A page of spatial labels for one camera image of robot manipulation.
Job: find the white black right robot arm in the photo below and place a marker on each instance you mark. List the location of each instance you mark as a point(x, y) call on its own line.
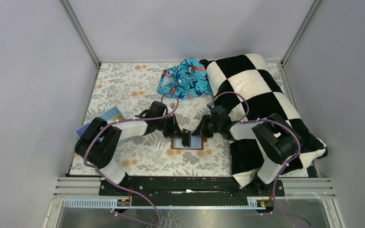
point(259, 148)

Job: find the brown leather card holder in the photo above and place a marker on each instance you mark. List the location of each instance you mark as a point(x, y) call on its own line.
point(188, 141)

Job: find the blue plastic organizer box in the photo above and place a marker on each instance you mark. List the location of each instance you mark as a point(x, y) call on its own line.
point(110, 115)

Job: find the blue patterned cloth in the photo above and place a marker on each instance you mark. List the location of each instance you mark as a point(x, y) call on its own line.
point(187, 80)

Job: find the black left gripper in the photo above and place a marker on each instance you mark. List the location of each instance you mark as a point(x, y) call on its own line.
point(174, 129)

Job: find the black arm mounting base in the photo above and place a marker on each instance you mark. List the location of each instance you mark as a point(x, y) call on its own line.
point(200, 191)

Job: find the aluminium frame rail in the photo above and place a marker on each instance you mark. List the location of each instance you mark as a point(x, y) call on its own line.
point(94, 192)

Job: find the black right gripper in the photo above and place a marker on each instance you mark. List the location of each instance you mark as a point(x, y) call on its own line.
point(201, 130)

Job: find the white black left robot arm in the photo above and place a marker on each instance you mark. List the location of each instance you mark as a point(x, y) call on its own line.
point(100, 139)

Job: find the black white checkered pillow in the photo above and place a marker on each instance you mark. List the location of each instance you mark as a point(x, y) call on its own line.
point(243, 86)

